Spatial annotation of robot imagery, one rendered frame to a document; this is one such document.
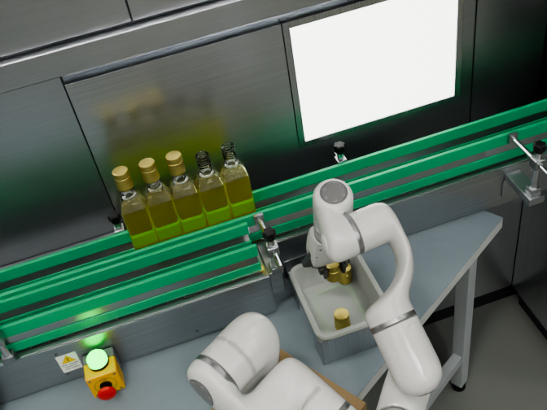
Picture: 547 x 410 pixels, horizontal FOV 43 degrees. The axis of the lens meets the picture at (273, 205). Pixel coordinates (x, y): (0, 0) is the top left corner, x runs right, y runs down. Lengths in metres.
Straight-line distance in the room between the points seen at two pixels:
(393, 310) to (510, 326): 1.41
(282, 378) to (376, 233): 0.30
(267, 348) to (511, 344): 1.43
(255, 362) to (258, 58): 0.68
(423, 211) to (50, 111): 0.90
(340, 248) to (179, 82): 0.55
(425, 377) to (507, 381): 1.26
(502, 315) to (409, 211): 0.96
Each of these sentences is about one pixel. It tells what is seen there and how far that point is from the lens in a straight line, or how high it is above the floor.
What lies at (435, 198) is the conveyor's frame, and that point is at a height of 0.85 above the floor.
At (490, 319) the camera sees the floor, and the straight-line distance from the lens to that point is 2.60.
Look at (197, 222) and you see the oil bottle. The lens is 1.58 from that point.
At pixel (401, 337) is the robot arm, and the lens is 1.21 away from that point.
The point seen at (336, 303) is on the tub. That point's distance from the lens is 1.64.
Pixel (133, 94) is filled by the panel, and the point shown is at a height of 1.26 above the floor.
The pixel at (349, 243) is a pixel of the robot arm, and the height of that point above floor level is 1.16.
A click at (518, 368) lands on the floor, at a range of 2.49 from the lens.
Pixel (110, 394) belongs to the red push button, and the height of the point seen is 0.79.
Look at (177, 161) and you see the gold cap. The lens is 1.48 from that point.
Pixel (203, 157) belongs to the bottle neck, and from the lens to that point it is 1.52.
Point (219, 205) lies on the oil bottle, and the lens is 1.56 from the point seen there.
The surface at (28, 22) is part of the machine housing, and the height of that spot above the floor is 1.46.
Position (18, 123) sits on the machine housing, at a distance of 1.59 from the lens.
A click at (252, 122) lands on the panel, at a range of 1.64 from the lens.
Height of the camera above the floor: 2.05
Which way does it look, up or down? 42 degrees down
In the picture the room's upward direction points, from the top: 11 degrees counter-clockwise
